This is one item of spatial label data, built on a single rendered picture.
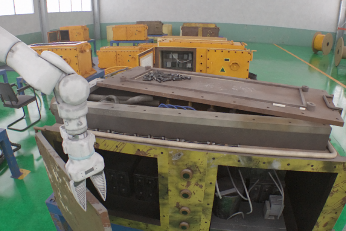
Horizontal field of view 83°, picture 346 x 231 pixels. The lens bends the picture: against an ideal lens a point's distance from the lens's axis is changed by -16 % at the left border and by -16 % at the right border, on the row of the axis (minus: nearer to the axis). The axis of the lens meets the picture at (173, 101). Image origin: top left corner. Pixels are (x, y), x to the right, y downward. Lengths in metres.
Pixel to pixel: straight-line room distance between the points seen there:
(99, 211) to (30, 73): 0.42
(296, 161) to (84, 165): 0.76
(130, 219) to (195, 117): 0.69
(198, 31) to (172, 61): 5.68
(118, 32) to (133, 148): 9.42
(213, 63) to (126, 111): 2.66
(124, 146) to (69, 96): 0.53
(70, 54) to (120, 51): 3.28
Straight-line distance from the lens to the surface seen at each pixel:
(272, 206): 1.32
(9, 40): 0.56
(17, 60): 0.54
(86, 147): 0.58
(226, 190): 1.19
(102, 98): 1.38
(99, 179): 0.71
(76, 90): 0.52
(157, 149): 0.95
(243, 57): 3.53
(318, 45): 14.25
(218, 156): 0.92
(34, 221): 2.54
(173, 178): 1.02
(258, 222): 1.32
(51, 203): 1.68
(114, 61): 7.47
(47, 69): 0.51
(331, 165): 1.05
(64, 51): 4.35
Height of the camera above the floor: 1.74
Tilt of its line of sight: 22 degrees down
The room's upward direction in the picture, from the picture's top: straight up
